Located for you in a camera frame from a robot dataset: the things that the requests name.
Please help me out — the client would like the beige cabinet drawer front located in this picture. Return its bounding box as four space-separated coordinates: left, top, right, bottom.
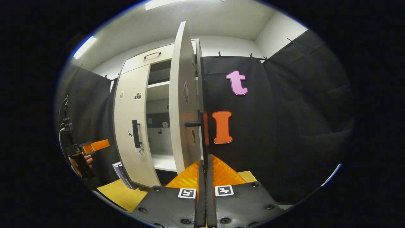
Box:
121 44 175 75

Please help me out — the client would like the beige double-door shoe cabinet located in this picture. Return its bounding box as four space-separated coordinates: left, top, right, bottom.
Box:
112 38 206 190

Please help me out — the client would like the black backdrop cloth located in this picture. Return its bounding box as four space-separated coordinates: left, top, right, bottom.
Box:
55 29 355 205

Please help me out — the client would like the black door handle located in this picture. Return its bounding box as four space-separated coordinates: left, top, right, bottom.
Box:
132 120 142 149
184 109 210 165

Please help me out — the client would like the white cabinet shelf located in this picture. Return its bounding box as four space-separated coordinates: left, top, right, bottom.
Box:
147 81 171 101
152 155 178 172

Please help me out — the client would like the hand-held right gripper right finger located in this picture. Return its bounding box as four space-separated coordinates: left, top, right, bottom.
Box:
206 154 284 228

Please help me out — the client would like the beige door with headphones sticker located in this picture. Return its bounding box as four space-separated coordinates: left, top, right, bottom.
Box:
169 21 203 174

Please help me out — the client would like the long ceiling light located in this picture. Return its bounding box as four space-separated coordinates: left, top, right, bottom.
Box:
73 35 97 60
145 0 225 11

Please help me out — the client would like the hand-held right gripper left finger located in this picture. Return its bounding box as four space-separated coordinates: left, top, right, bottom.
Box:
131 160 207 228

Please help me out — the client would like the blue white flat box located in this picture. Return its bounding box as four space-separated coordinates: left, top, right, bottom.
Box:
112 161 138 190

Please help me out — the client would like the beige door with camera sticker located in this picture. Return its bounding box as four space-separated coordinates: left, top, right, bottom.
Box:
113 64 162 188

